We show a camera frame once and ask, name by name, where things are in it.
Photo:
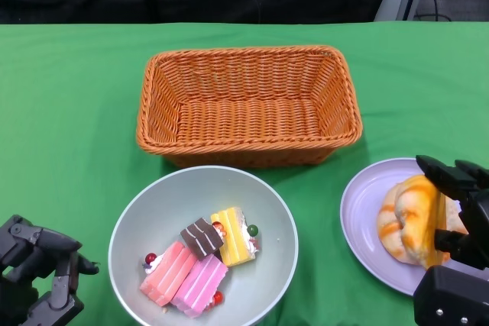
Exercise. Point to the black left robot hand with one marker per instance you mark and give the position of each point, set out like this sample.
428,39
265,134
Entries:
26,249

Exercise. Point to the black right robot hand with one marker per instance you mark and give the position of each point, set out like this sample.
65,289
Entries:
458,295

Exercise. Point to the oval orange swirl bread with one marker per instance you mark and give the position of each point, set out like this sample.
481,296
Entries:
420,219

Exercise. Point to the grey-green bowl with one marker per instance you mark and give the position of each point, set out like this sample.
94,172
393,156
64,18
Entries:
172,200

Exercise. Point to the pale lilac plate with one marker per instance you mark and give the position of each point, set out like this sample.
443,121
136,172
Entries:
363,204

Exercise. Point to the salmon pink cake slice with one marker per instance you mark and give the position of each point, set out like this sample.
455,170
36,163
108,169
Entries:
168,272

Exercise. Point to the chocolate layer cake piece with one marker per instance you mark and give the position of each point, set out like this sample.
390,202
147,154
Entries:
200,240

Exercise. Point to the magenta cake slice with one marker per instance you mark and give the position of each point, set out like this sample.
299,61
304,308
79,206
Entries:
200,286

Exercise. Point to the yellow cream cake slice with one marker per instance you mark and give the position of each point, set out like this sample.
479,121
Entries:
233,234

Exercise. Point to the orange wicker basket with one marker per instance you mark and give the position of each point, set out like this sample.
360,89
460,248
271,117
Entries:
248,123

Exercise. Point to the green tablecloth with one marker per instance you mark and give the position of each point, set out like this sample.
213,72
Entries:
76,93

